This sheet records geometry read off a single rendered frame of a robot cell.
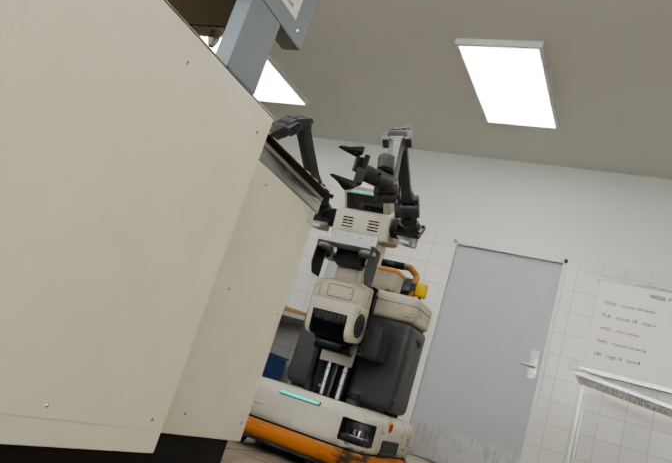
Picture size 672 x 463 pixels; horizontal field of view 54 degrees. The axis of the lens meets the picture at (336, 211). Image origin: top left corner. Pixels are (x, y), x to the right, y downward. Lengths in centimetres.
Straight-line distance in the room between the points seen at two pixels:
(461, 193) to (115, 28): 593
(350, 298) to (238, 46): 166
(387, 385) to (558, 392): 341
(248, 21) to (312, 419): 174
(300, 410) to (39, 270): 182
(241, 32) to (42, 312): 67
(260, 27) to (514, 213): 542
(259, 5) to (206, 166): 36
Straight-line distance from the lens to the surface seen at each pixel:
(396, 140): 246
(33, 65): 103
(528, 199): 672
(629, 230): 655
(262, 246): 193
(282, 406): 280
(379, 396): 299
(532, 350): 634
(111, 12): 113
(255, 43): 144
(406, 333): 300
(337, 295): 286
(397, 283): 317
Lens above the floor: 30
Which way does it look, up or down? 15 degrees up
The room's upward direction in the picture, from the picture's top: 18 degrees clockwise
